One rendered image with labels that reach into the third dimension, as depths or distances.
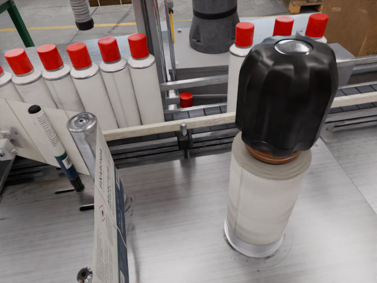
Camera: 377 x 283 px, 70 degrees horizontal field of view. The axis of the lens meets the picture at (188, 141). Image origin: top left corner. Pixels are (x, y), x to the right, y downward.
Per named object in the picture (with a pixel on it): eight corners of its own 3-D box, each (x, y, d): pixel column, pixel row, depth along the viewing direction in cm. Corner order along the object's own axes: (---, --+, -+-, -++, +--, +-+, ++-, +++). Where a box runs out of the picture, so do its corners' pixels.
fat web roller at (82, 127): (102, 216, 46) (59, 135, 32) (105, 194, 49) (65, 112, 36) (130, 211, 46) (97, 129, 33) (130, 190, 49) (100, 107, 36)
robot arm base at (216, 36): (188, 55, 73) (184, 19, 66) (190, 29, 83) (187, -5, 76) (244, 51, 72) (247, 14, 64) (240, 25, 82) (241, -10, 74)
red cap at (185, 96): (195, 103, 75) (194, 93, 72) (188, 110, 73) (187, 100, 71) (184, 100, 76) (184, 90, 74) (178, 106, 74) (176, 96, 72)
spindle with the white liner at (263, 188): (233, 263, 39) (257, 84, 18) (218, 209, 45) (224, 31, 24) (292, 252, 39) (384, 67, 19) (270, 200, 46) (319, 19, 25)
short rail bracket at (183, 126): (181, 170, 58) (176, 129, 50) (179, 160, 60) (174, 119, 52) (196, 168, 58) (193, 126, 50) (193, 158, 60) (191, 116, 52)
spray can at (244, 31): (229, 123, 60) (235, 32, 46) (223, 109, 64) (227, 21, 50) (252, 120, 61) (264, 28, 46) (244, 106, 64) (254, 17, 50)
